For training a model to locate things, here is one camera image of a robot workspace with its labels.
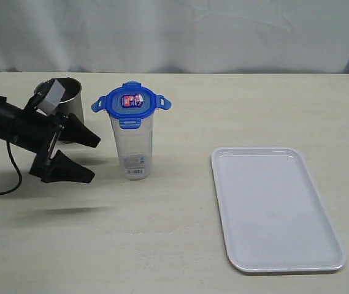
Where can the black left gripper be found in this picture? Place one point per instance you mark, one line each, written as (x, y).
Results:
(39, 134)

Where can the stainless steel cup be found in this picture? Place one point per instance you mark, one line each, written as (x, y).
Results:
(71, 102)

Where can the clear tall plastic container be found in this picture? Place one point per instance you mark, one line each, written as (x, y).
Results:
(134, 142)

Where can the blue plastic snap lid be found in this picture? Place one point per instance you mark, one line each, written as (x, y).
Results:
(130, 104)

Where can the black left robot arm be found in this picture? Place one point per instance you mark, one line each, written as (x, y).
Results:
(7, 113)

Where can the white backdrop curtain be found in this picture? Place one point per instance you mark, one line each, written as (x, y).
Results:
(175, 36)

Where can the white rectangular plastic tray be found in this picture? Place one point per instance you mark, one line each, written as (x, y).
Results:
(272, 216)

